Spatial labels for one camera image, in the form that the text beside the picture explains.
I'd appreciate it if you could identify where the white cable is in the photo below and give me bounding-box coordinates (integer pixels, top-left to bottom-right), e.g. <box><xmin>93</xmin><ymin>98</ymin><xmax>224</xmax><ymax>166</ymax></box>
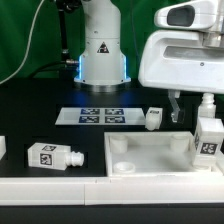
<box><xmin>0</xmin><ymin>0</ymin><xmax>46</xmax><ymax>85</ymax></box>

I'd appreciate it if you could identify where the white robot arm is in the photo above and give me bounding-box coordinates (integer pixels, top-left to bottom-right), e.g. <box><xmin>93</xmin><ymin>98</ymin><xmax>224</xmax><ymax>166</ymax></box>
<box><xmin>74</xmin><ymin>0</ymin><xmax>224</xmax><ymax>119</ymax></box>

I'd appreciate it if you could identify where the white square tabletop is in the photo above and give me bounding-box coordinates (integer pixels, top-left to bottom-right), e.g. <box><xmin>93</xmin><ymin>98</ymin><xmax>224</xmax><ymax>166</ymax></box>
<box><xmin>104</xmin><ymin>132</ymin><xmax>224</xmax><ymax>178</ymax></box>

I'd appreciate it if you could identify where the green backdrop curtain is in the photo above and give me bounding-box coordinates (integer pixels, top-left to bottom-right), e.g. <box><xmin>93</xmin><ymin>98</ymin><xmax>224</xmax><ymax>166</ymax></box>
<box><xmin>0</xmin><ymin>0</ymin><xmax>224</xmax><ymax>101</ymax></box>

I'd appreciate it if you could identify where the marker tag sheet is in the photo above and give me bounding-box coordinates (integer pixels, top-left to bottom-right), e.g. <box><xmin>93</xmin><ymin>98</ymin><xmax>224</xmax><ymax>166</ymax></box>
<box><xmin>55</xmin><ymin>107</ymin><xmax>145</xmax><ymax>125</ymax></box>

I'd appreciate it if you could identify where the white front fence wall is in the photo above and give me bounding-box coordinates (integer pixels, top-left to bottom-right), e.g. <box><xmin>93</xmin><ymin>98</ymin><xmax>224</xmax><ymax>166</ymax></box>
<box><xmin>0</xmin><ymin>176</ymin><xmax>224</xmax><ymax>206</ymax></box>

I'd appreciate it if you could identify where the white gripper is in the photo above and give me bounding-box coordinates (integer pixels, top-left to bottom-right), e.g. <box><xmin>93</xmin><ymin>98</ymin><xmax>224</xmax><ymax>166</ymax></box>
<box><xmin>138</xmin><ymin>0</ymin><xmax>224</xmax><ymax>123</ymax></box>

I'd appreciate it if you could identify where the black cable and post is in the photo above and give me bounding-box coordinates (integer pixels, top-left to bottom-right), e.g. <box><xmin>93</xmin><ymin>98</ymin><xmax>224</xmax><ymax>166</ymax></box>
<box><xmin>27</xmin><ymin>0</ymin><xmax>83</xmax><ymax>79</ymax></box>

